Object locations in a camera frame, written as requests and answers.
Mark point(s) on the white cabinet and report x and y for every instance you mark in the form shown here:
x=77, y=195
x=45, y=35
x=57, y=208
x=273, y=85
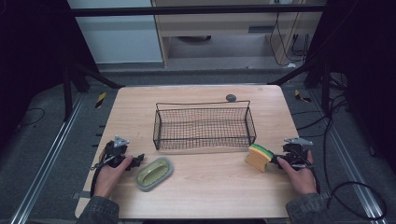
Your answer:
x=118, y=37

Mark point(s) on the black horizontal frame bar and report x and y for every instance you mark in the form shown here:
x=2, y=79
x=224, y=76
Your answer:
x=186, y=11

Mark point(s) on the dark curtain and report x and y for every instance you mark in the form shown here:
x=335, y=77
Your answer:
x=367, y=77
x=31, y=62

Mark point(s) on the small grey round pad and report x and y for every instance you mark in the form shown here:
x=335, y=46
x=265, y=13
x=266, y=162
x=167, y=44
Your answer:
x=230, y=98

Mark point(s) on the black metal stand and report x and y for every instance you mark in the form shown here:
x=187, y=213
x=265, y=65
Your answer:
x=299, y=70
x=93, y=76

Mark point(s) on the yellow and green sponge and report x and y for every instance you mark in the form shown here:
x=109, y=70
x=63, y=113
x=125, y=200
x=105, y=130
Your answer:
x=257, y=158

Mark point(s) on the person's right hand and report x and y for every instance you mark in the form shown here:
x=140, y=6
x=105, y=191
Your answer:
x=300, y=179

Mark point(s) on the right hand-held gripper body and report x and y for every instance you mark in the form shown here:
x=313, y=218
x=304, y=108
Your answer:
x=295, y=151

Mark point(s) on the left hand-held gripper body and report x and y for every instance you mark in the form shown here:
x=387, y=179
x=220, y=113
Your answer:
x=115, y=152

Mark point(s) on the person's left hand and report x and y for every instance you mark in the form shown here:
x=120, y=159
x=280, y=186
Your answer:
x=109, y=179

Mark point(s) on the wooden desk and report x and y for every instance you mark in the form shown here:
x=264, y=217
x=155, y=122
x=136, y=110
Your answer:
x=218, y=28

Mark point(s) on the grey and green soap dish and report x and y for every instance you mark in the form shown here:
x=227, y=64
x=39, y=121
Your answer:
x=154, y=169

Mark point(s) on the aluminium floor rail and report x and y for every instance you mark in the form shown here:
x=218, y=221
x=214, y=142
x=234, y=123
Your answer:
x=46, y=155
x=351, y=168

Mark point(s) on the yellow and black tape strip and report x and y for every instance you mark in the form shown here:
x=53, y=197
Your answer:
x=300, y=97
x=100, y=100

